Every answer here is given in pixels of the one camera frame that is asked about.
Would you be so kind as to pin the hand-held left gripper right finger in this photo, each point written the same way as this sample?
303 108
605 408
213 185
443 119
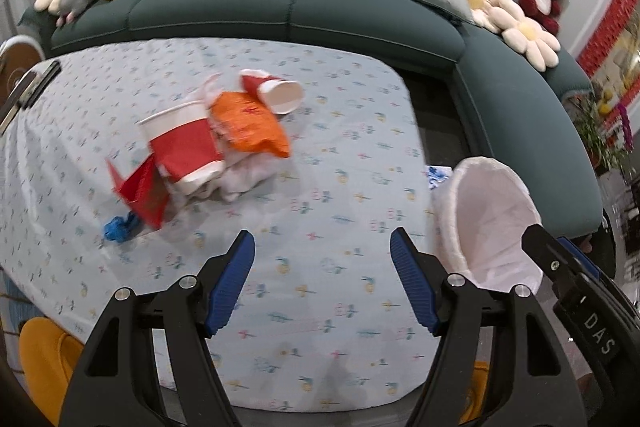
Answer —
412 282

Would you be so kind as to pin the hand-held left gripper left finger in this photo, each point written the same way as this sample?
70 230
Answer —
232 277

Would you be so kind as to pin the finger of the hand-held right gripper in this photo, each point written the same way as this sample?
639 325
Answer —
542 249

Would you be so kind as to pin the waste bin with white bag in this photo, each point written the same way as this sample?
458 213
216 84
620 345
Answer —
492 217

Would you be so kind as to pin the white plastic bag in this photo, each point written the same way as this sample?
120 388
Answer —
245 174

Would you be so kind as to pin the red paper envelope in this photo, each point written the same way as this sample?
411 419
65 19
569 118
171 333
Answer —
145 192

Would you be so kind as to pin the blue wrapper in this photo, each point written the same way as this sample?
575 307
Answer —
119 229

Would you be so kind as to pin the large red white paper cup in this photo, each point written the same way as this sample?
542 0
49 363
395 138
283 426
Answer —
182 147

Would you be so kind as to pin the orange snack packet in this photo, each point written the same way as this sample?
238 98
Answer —
250 124

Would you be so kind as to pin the small red white paper cup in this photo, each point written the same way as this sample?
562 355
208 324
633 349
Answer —
280 94

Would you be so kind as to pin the blue white patterned box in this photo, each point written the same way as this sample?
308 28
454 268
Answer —
437 177

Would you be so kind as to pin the yellow stool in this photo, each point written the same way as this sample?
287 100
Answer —
475 392
45 357

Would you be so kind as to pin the floral light blue tablecloth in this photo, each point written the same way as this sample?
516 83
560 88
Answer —
325 187

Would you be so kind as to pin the potted plant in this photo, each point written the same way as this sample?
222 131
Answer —
597 127

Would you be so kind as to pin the dark green curved sofa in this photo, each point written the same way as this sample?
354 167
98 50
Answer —
210 12

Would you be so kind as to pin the black remote control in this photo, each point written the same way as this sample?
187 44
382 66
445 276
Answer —
35 89

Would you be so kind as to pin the red wall decoration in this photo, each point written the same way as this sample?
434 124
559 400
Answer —
607 32

